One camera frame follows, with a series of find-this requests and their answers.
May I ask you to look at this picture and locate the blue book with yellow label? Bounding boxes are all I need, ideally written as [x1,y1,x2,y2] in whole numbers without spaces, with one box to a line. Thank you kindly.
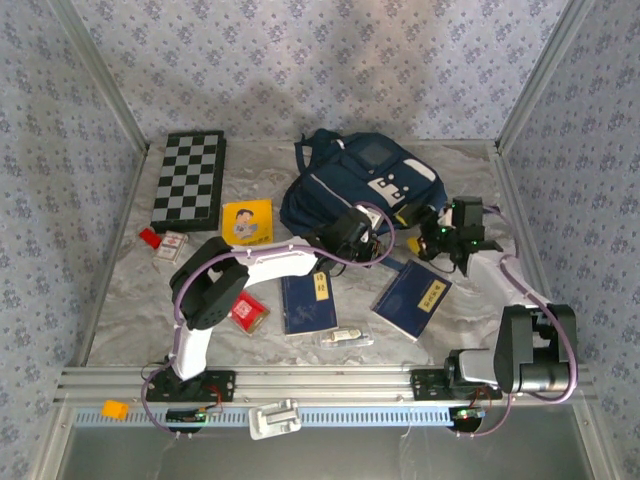
[371,258,454,343]
[279,271,340,337]

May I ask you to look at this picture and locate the navy blue student backpack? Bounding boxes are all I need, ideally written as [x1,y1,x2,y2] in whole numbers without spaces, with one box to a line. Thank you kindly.
[278,128,449,241]

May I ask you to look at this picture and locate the clear plastic bag with items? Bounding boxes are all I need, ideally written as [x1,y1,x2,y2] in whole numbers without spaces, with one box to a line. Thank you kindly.
[317,327,376,350]

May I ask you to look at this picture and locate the yellow cartoon cover book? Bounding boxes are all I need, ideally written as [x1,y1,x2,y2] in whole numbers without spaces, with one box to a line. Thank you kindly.
[221,198,277,247]

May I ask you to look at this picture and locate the red gold box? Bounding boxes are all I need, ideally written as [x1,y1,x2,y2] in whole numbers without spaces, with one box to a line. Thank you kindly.
[228,291,271,336]

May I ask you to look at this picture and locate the folding black grey chessboard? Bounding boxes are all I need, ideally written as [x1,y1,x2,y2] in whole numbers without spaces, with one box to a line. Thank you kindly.
[149,130,227,234]

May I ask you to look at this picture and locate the white red playing card box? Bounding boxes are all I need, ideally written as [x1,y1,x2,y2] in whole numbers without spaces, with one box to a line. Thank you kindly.
[153,230,190,265]

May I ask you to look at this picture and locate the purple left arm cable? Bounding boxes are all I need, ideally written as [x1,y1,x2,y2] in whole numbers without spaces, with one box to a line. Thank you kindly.
[139,201,397,441]

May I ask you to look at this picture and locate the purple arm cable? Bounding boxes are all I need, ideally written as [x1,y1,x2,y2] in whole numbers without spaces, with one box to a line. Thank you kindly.
[452,203,582,440]
[139,201,397,441]

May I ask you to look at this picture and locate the aluminium side rail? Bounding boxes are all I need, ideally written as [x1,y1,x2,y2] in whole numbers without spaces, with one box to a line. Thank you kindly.
[492,147,574,364]
[72,147,151,369]

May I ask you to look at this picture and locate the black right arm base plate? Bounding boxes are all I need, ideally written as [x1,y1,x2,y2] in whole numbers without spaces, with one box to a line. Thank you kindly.
[409,368,504,401]

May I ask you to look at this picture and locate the aluminium mounting rail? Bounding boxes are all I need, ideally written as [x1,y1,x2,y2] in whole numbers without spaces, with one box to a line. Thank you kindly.
[53,364,595,404]

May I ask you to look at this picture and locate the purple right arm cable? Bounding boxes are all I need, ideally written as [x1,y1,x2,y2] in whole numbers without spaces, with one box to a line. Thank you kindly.
[452,203,582,440]

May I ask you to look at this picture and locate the blue slotted cable duct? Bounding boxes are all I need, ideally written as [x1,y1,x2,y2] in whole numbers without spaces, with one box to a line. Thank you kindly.
[72,405,459,429]

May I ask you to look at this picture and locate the aluminium frame post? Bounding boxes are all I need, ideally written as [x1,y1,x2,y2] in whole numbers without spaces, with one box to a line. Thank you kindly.
[494,0,596,152]
[47,0,151,154]

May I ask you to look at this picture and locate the white plastic bracket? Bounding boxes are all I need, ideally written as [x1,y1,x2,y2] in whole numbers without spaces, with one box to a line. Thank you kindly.
[248,398,303,441]

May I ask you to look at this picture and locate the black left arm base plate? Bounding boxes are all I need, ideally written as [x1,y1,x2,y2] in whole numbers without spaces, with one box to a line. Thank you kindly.
[144,368,237,404]

